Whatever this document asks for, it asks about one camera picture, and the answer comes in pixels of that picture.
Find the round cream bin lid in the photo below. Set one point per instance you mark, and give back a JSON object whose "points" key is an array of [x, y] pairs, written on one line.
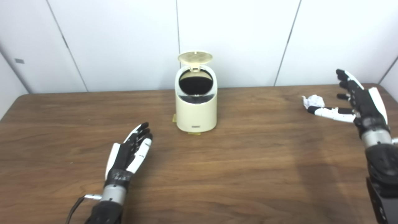
{"points": [[195, 58]]}

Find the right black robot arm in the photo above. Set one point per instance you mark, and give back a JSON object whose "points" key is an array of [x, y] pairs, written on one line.
{"points": [[384, 168]]}

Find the white paper ball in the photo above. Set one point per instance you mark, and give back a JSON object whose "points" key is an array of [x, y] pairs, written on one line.
{"points": [[314, 100]]}

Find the cream-colored bin body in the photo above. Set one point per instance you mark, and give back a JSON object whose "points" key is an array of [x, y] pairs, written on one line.
{"points": [[196, 115]]}

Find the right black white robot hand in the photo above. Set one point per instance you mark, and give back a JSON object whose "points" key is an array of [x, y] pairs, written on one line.
{"points": [[367, 105]]}

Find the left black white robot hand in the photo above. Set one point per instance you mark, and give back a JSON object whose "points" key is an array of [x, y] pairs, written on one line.
{"points": [[124, 157]]}

